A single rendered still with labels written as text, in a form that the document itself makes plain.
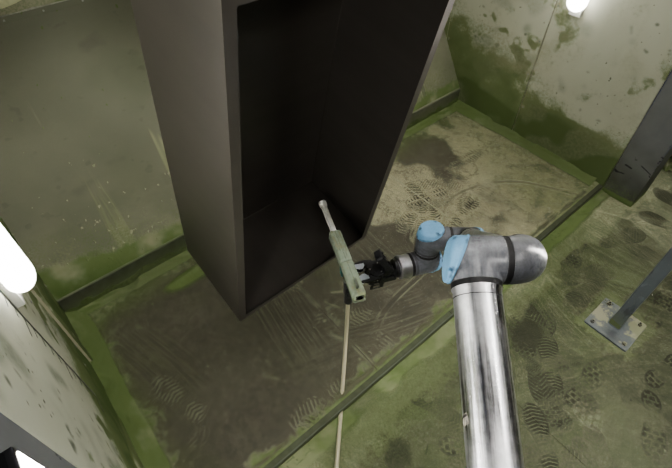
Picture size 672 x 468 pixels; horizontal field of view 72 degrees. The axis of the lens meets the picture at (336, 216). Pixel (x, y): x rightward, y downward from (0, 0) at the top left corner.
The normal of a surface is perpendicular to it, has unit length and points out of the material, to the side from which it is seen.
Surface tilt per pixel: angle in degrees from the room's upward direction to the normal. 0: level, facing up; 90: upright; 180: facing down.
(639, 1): 90
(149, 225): 57
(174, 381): 0
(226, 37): 102
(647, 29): 90
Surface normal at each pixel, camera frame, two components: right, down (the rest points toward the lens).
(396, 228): 0.01, -0.69
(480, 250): 0.00, -0.49
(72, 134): 0.54, 0.10
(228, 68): 0.64, 0.68
